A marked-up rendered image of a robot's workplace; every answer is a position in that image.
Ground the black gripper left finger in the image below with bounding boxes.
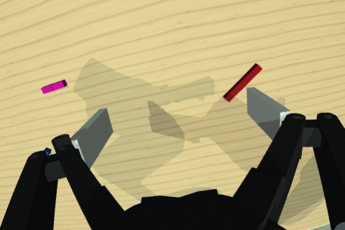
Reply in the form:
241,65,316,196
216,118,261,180
0,108,143,230

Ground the dark red rod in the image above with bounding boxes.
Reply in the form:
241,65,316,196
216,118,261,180
224,63,262,102

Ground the small magenta block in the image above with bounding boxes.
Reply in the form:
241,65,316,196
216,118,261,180
51,80,68,91
41,83,54,94

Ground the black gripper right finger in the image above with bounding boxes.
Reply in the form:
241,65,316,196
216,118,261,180
206,87,345,230

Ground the small blue cube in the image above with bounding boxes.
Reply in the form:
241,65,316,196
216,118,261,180
44,147,51,155

